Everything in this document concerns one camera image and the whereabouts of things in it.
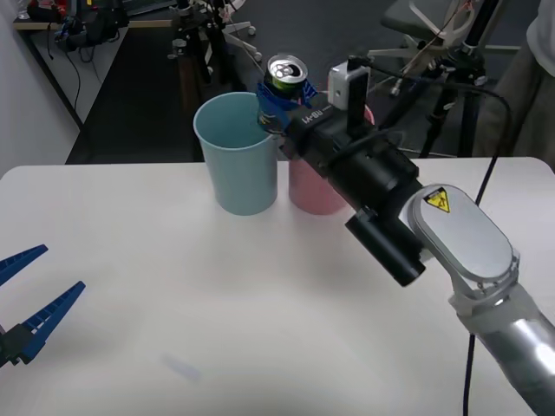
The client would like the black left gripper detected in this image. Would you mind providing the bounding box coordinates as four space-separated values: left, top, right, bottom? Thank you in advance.
0 244 87 370

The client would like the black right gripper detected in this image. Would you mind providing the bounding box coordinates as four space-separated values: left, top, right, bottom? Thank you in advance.
255 79 376 175

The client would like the black drink can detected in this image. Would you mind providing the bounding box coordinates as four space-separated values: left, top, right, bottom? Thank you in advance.
258 55 310 134

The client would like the white office chair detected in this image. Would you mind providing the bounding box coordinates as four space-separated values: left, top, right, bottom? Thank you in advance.
223 0 264 62

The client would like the pale blue plastic bin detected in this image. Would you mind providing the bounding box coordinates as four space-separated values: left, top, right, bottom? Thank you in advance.
193 90 279 217

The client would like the pink plastic bin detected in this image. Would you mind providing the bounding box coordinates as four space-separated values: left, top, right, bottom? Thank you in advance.
287 103 376 217

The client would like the black robot rig on stand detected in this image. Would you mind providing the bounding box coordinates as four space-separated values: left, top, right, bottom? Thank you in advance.
166 0 233 90

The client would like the grey office chair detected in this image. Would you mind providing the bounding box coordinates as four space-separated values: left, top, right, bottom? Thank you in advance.
367 0 521 79

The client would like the black tripod stand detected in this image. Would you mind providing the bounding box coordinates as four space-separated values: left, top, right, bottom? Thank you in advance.
416 0 511 159

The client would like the white desk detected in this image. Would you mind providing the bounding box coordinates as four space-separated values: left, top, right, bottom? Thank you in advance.
12 0 131 127

